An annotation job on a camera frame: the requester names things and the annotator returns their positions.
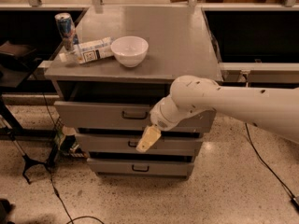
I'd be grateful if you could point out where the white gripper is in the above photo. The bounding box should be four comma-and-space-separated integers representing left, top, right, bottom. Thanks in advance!
135, 95, 200, 153

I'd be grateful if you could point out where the grey top drawer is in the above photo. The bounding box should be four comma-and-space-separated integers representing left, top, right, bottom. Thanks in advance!
54, 101, 216, 133

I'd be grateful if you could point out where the grey drawer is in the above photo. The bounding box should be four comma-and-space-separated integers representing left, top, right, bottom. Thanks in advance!
87, 158, 194, 178
54, 101, 216, 133
76, 133, 202, 156

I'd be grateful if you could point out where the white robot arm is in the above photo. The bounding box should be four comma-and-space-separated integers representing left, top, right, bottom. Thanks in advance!
136, 76, 299, 153

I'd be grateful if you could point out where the grey bottom drawer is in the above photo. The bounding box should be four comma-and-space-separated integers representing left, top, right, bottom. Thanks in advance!
87, 158, 194, 178

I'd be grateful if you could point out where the grey middle drawer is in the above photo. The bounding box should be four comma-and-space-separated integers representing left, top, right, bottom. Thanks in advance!
76, 133, 202, 156

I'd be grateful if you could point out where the grey drawer cabinet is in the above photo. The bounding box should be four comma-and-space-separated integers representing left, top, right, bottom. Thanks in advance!
46, 6, 221, 164

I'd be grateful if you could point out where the green snack bag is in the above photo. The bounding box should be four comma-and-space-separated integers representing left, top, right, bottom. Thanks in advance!
54, 126, 87, 158

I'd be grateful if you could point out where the white ceramic bowl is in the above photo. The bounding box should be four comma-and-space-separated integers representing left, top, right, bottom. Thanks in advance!
111, 36, 149, 67

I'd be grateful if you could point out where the white milk carton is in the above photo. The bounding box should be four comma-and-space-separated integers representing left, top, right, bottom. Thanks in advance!
59, 37, 114, 64

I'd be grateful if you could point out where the black tripod stand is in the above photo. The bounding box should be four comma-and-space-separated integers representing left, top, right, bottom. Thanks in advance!
0, 115, 57, 185

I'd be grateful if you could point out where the blue energy drink can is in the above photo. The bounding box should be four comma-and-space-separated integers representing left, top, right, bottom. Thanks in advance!
54, 13, 78, 51

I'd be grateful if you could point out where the black top drawer handle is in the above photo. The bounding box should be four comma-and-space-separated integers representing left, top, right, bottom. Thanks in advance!
121, 111, 149, 120

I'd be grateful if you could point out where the black cable on left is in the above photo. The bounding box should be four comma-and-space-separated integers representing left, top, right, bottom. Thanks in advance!
46, 161, 106, 224

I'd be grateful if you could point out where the black cable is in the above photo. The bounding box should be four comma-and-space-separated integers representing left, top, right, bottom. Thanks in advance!
244, 123, 299, 208
46, 161, 106, 224

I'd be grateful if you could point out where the metal frame rail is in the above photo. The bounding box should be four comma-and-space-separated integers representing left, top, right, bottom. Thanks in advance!
221, 63, 299, 84

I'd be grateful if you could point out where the black cable on right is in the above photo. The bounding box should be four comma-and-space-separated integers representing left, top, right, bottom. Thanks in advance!
244, 123, 299, 208

